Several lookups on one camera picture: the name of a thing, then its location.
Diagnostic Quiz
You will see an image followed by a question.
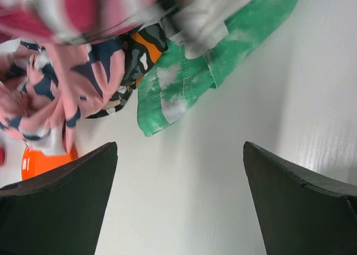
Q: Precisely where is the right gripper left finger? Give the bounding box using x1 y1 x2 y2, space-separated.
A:
1 142 118 255

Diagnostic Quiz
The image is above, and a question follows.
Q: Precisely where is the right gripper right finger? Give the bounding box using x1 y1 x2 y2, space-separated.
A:
243 142 356 254

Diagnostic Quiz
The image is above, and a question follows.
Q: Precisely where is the pink camouflage cloth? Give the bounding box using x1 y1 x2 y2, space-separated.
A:
1 0 177 45

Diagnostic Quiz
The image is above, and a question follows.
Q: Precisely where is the white cloth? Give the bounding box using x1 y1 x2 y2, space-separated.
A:
161 0 251 60

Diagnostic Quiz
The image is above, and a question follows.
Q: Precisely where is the light pink navy cloth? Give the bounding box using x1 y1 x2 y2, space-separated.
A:
1 39 125 156

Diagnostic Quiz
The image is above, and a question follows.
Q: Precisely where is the green tie-dye cloth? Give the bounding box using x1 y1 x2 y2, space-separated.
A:
137 0 298 137

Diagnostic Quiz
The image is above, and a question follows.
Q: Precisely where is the orange black camouflage cloth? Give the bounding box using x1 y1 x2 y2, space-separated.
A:
88 23 168 119

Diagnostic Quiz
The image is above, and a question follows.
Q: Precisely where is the orange plastic plate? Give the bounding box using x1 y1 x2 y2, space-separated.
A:
21 145 78 180

